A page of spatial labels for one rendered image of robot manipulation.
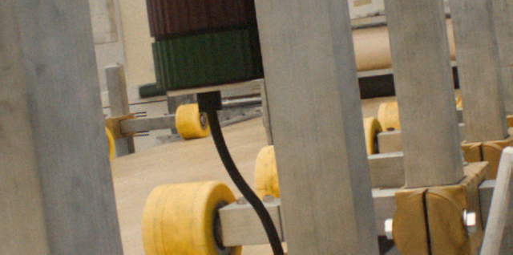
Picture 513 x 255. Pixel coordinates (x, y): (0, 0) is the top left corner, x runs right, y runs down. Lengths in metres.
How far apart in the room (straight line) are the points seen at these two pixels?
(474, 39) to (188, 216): 0.32
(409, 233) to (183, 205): 0.20
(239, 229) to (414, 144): 0.17
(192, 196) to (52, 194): 0.58
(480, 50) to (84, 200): 0.73
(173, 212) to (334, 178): 0.35
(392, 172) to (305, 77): 0.56
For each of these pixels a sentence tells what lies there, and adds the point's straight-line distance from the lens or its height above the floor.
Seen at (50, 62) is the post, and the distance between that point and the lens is 0.26.
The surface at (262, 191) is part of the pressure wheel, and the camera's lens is 1.06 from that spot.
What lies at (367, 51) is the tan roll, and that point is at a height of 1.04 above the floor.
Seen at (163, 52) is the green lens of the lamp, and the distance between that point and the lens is 0.50.
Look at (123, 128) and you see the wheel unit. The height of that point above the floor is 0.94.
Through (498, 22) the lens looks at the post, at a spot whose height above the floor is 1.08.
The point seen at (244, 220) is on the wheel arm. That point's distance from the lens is 0.82.
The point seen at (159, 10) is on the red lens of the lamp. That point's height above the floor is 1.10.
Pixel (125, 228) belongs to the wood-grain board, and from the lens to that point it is 1.21.
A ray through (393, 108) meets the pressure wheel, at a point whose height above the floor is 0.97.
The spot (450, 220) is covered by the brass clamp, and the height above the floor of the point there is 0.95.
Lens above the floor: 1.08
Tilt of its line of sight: 3 degrees down
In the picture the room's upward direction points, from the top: 7 degrees counter-clockwise
